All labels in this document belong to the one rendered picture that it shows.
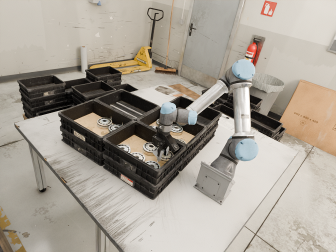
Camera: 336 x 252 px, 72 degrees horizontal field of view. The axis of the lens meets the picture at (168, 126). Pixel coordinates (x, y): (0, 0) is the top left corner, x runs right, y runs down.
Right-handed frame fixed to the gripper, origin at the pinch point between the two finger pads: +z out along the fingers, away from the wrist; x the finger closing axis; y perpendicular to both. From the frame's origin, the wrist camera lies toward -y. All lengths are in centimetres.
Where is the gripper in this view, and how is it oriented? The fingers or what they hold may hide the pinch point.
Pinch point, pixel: (162, 158)
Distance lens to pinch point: 138.1
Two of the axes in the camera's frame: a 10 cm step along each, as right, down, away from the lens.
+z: -1.5, 8.4, 5.3
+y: -7.6, -4.4, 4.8
